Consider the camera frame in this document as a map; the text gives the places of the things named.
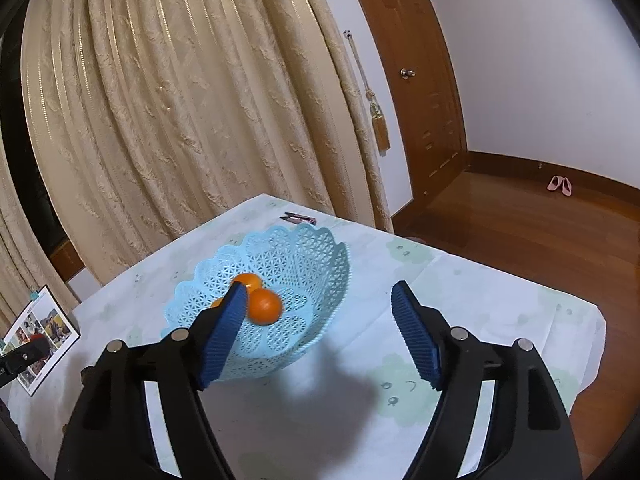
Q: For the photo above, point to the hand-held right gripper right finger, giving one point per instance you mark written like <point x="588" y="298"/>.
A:
<point x="417" y="340"/>

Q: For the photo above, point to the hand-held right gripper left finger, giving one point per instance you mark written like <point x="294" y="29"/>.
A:
<point x="222" y="340"/>

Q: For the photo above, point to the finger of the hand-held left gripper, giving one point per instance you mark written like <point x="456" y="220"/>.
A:
<point x="20" y="358"/>

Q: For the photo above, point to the orange tangerine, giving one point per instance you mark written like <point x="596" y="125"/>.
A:
<point x="263" y="306"/>
<point x="250" y="280"/>

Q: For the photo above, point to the light blue lattice plastic basket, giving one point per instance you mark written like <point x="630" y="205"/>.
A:
<point x="300" y="260"/>

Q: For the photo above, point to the framed photo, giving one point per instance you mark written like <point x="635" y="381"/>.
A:
<point x="55" y="320"/>

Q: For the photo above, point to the beige patterned curtain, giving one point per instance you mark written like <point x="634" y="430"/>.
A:
<point x="20" y="260"/>
<point x="175" y="110"/>

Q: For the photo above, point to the pink slipper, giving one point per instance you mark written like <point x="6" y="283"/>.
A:
<point x="554" y="183"/>
<point x="567" y="186"/>

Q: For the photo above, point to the curtain tieback with tassel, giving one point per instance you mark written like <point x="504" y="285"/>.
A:
<point x="378" y="115"/>

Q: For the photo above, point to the metal door knob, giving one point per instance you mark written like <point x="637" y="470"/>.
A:
<point x="407" y="73"/>

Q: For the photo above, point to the brown wooden door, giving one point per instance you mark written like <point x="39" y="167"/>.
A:
<point x="410" y="25"/>

